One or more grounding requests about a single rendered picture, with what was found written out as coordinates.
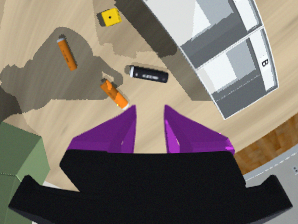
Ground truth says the grey three-compartment bin rack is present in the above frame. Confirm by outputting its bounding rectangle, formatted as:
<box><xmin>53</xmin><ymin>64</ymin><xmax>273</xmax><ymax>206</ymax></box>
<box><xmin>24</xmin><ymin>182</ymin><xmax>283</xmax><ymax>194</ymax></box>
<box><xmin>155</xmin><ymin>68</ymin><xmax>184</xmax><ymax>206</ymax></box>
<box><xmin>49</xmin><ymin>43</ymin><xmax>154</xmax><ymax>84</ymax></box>
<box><xmin>141</xmin><ymin>0</ymin><xmax>279</xmax><ymax>120</ymax></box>

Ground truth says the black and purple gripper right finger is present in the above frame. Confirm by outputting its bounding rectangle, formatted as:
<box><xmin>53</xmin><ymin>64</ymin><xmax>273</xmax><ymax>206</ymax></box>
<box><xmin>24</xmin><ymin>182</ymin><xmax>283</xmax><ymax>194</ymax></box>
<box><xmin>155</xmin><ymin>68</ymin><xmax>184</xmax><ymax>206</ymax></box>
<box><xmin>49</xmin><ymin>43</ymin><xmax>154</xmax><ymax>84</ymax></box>
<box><xmin>164</xmin><ymin>105</ymin><xmax>235</xmax><ymax>155</ymax></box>

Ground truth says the orange battery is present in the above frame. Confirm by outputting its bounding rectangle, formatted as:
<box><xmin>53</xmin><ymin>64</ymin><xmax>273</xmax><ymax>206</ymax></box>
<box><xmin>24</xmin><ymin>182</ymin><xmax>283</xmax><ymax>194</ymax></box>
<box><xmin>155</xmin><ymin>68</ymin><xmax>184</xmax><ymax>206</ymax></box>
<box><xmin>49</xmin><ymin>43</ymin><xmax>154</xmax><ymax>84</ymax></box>
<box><xmin>100</xmin><ymin>80</ymin><xmax>129</xmax><ymax>110</ymax></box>
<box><xmin>57</xmin><ymin>38</ymin><xmax>77</xmax><ymax>71</ymax></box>

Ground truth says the black aa battery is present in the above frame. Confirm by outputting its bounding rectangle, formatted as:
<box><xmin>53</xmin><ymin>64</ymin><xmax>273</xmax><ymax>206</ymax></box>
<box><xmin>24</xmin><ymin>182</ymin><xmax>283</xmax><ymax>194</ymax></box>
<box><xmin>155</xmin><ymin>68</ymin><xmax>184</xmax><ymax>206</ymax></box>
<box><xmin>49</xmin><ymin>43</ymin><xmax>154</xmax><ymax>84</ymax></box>
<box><xmin>130</xmin><ymin>66</ymin><xmax>169</xmax><ymax>83</ymax></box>

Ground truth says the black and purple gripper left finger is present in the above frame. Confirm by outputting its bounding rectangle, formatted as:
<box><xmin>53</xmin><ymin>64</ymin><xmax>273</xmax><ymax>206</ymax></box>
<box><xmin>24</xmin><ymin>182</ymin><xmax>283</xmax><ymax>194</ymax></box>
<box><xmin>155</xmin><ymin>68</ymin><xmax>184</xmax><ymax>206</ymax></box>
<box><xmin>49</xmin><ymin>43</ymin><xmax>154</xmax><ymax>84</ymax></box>
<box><xmin>66</xmin><ymin>105</ymin><xmax>137</xmax><ymax>153</ymax></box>

